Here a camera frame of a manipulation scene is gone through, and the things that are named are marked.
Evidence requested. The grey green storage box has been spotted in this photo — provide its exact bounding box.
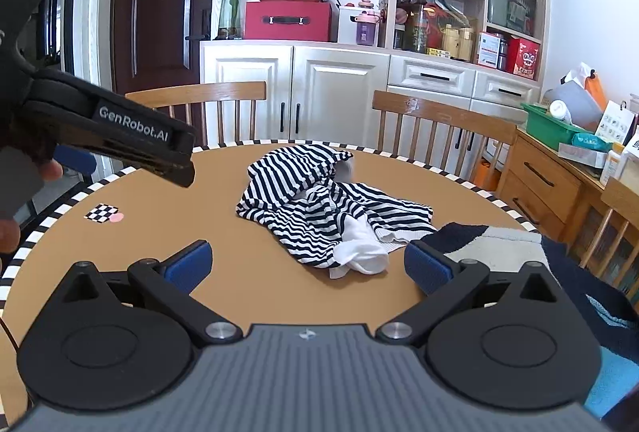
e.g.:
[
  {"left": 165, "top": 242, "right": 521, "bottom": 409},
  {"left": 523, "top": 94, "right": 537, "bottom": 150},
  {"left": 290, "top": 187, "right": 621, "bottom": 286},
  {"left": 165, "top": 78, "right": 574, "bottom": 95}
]
[{"left": 486, "top": 0, "right": 538, "bottom": 34}]

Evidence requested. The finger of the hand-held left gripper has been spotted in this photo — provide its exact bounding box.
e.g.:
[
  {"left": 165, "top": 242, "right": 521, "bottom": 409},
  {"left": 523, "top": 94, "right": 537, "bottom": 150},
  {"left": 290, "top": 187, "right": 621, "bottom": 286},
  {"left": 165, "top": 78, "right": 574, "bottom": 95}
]
[{"left": 100, "top": 137, "right": 196, "bottom": 189}]

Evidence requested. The green plastic basket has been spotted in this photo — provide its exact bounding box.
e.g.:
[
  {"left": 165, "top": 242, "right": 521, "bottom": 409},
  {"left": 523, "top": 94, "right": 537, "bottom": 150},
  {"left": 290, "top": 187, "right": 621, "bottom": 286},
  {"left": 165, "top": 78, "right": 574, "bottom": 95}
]
[{"left": 520, "top": 101, "right": 595, "bottom": 152}]

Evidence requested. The white plastic bottle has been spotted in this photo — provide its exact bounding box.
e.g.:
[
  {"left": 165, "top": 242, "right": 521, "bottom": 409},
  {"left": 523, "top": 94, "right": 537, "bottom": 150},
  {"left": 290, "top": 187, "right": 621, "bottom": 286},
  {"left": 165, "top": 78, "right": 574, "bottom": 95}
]
[{"left": 548, "top": 99, "right": 572, "bottom": 123}]

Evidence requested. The white paper bag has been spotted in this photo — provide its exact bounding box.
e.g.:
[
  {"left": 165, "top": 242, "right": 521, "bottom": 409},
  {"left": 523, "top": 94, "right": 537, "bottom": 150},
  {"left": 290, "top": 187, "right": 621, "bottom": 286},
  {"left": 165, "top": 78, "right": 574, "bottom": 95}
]
[{"left": 595, "top": 100, "right": 637, "bottom": 146}]

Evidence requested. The white red carton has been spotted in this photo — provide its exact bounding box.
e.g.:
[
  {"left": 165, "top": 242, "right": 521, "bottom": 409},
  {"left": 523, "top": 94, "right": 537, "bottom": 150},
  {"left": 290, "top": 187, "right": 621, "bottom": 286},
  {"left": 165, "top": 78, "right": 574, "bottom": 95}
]
[{"left": 476, "top": 32, "right": 502, "bottom": 68}]

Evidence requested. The person's left hand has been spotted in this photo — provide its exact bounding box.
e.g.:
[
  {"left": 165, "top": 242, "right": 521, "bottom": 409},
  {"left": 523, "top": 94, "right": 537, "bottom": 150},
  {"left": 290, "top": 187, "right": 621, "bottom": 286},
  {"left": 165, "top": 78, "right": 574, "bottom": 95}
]
[{"left": 0, "top": 160, "right": 65, "bottom": 254}]

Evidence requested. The wooden spindle chair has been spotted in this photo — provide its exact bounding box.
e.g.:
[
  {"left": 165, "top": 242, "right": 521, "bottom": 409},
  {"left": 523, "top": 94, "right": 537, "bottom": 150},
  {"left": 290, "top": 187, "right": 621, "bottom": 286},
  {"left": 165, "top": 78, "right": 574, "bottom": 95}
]
[
  {"left": 566, "top": 177, "right": 639, "bottom": 303},
  {"left": 125, "top": 81, "right": 268, "bottom": 148},
  {"left": 372, "top": 90, "right": 518, "bottom": 186}
]

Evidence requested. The navy white blue blanket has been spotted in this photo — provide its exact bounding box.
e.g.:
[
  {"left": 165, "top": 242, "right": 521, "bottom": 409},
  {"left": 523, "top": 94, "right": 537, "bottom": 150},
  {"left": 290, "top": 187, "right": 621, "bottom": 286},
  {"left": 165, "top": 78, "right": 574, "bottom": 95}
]
[{"left": 419, "top": 221, "right": 639, "bottom": 420}]

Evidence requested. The checkered sticker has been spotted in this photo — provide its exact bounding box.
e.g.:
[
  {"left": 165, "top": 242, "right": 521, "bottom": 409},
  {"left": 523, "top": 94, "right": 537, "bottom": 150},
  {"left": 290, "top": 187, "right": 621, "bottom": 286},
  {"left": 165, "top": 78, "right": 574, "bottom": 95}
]
[{"left": 85, "top": 203, "right": 125, "bottom": 224}]

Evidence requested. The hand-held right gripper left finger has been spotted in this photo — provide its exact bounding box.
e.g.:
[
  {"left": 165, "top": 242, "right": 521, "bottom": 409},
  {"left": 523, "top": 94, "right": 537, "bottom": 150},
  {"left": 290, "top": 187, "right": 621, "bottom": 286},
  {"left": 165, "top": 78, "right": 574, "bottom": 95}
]
[{"left": 57, "top": 240, "right": 244, "bottom": 347}]

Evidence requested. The flat white box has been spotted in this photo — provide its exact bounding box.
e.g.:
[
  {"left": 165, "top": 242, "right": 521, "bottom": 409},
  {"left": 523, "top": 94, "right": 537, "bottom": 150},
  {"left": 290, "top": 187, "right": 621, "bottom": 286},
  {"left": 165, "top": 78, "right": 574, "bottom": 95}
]
[{"left": 558, "top": 143, "right": 607, "bottom": 168}]

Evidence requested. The teal wipes pack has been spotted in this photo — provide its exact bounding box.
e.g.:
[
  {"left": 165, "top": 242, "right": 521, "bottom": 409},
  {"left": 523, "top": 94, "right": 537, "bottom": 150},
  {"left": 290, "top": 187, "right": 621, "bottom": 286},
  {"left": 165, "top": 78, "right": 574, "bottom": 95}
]
[{"left": 572, "top": 133, "right": 612, "bottom": 153}]

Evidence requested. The wooden sideboard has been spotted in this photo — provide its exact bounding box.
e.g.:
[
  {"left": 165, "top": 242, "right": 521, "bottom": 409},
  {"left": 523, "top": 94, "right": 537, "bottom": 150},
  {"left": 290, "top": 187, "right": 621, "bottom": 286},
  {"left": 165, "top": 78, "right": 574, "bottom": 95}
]
[{"left": 496, "top": 127, "right": 639, "bottom": 273}]

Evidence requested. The white bottle with yellow cap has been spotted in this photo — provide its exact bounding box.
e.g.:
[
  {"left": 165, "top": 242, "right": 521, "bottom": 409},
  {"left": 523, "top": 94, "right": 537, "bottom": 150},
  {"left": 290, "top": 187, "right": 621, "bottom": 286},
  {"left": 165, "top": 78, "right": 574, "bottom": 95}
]
[{"left": 599, "top": 143, "right": 627, "bottom": 186}]

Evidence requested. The orange container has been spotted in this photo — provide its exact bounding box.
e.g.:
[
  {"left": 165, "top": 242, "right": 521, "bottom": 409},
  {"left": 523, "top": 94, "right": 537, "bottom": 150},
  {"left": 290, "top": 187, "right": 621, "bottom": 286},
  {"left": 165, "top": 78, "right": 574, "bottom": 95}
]
[{"left": 472, "top": 160, "right": 501, "bottom": 190}]

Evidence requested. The navy white striped shirt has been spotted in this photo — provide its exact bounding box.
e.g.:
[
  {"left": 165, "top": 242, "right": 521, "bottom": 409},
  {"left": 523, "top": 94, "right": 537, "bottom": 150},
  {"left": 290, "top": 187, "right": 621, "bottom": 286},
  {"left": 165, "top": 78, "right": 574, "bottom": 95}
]
[{"left": 236, "top": 143, "right": 435, "bottom": 280}]

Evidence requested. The orange bag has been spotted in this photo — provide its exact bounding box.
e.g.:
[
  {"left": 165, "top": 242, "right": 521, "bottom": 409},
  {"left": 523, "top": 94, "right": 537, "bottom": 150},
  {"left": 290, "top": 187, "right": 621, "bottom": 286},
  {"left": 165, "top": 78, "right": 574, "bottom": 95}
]
[{"left": 581, "top": 70, "right": 609, "bottom": 111}]

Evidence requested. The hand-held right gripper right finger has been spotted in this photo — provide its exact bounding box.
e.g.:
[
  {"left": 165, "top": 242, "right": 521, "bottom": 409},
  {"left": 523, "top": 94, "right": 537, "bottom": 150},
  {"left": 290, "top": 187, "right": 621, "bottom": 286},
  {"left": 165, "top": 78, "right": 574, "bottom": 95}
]
[{"left": 375, "top": 240, "right": 563, "bottom": 345}]

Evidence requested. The red printed tin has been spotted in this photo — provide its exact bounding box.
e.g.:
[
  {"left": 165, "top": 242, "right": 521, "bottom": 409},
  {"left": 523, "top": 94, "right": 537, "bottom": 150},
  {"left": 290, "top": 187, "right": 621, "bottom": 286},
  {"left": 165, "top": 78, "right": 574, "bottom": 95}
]
[{"left": 506, "top": 37, "right": 541, "bottom": 79}]

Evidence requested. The dark glass jar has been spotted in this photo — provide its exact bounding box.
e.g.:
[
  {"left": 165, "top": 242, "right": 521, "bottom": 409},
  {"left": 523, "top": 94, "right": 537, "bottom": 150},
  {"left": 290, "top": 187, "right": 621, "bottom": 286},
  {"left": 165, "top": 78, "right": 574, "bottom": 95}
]
[{"left": 402, "top": 5, "right": 430, "bottom": 54}]

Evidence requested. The dark brown door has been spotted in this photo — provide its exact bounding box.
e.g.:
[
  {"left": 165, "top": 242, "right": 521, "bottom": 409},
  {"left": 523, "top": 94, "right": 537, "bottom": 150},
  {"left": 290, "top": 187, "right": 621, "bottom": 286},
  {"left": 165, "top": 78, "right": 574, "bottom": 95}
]
[{"left": 111, "top": 0, "right": 220, "bottom": 148}]

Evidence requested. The red storage box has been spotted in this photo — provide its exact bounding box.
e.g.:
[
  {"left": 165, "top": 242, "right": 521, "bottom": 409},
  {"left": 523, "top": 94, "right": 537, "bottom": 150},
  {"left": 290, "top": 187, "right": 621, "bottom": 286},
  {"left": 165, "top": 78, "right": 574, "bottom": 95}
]
[{"left": 244, "top": 0, "right": 333, "bottom": 42}]

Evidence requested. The grey bag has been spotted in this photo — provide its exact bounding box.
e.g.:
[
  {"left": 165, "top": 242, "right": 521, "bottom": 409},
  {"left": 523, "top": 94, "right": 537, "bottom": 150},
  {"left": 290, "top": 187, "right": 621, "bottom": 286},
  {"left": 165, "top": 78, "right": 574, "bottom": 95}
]
[{"left": 542, "top": 80, "right": 605, "bottom": 133}]

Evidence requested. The white wall cabinet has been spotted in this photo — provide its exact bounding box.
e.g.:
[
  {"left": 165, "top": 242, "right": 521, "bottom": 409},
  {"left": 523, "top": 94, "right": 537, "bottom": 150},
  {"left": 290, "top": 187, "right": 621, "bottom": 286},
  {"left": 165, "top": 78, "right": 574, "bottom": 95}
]
[{"left": 200, "top": 0, "right": 552, "bottom": 173}]

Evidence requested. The gold tin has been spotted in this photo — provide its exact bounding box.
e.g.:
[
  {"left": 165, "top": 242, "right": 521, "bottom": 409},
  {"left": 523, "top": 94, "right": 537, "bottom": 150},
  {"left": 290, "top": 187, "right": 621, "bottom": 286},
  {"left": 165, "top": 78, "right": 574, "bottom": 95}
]
[
  {"left": 458, "top": 28, "right": 475, "bottom": 62},
  {"left": 442, "top": 25, "right": 460, "bottom": 58}
]

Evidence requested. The purple water bottle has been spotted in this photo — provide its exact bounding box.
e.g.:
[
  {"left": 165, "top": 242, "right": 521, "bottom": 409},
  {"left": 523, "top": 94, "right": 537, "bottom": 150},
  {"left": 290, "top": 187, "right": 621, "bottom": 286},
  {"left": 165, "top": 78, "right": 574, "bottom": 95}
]
[
  {"left": 355, "top": 9, "right": 379, "bottom": 47},
  {"left": 338, "top": 5, "right": 383, "bottom": 46}
]

